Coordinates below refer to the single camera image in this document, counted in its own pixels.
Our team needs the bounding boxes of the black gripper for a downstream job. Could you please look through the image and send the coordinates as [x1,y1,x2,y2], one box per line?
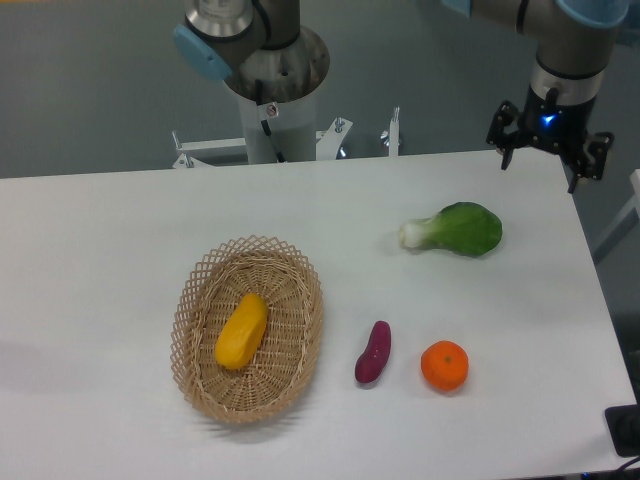
[486,88,615,194]

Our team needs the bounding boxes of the yellow mango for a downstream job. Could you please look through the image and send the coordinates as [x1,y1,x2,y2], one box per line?
[214,293,268,370]

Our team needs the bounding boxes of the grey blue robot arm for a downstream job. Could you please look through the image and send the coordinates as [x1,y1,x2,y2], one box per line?
[173,1,629,182]

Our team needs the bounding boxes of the woven wicker basket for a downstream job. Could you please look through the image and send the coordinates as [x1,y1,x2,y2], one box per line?
[170,235,323,424]

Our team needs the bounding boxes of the green bok choy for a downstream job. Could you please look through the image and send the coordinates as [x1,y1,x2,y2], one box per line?
[398,202,503,258]

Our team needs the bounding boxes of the orange mandarin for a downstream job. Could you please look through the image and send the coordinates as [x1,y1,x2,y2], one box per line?
[420,340,469,392]

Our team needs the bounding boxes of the purple sweet potato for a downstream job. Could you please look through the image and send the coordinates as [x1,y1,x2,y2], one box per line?
[354,321,392,384]

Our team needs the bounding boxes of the black device at edge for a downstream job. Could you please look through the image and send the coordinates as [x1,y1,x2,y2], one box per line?
[604,404,639,457]

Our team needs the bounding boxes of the white post at right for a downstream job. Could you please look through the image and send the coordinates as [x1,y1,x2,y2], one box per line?
[591,169,639,265]

